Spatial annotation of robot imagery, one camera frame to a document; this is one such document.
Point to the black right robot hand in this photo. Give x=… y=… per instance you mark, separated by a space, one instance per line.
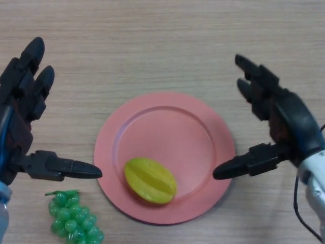
x=292 y=117

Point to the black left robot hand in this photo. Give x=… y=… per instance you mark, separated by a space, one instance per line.
x=12 y=127

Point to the green grape bunch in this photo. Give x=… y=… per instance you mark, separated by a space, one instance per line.
x=76 y=218

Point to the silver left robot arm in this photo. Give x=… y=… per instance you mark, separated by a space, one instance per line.
x=3 y=213

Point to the pink round plate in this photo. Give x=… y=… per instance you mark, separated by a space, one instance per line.
x=165 y=134

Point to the yellow starfruit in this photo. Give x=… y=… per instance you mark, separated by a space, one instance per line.
x=149 y=180

